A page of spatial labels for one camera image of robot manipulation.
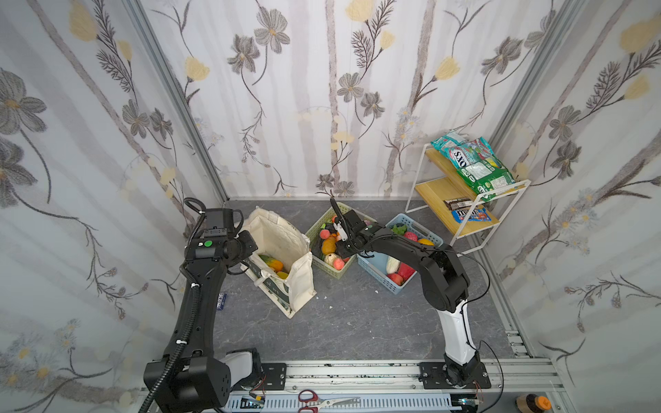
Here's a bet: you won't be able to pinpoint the light green plastic basket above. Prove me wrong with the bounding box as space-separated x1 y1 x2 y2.
306 201 356 280

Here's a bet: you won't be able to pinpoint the light blue plastic basket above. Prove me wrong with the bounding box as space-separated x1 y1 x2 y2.
357 213 444 295

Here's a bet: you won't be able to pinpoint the pink toy peach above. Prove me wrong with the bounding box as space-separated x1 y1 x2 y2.
333 258 345 270

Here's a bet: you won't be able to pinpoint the green orange toy mango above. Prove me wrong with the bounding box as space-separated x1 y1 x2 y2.
259 255 284 273

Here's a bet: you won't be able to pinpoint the cream canvas grocery bag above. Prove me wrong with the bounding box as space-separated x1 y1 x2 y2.
244 208 317 319

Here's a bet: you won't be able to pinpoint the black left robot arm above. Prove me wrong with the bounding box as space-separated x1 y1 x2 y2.
139 230 258 412

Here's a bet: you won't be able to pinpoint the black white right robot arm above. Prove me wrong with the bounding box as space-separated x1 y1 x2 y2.
332 201 482 388

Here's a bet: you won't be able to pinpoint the brown candy bag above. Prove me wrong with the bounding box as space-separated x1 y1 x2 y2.
444 198 473 211

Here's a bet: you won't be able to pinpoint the green snack bag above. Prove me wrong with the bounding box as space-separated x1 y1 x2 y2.
431 133 516 202

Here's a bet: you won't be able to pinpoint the beige toy garlic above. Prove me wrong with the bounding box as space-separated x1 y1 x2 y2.
325 253 339 267

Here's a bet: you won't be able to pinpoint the blue playing cards box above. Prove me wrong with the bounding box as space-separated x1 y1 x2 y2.
216 293 227 311

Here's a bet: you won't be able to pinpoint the pink red toy strawberry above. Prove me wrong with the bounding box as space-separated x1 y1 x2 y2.
404 232 418 242

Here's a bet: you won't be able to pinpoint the white metal wooden shelf rack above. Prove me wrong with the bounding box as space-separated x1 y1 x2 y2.
405 144 531 255

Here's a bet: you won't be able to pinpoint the black corrugated cable conduit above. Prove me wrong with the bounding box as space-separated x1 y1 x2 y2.
138 280 202 413

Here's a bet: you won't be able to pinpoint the red handled scissors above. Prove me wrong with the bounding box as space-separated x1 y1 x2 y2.
298 389 361 413

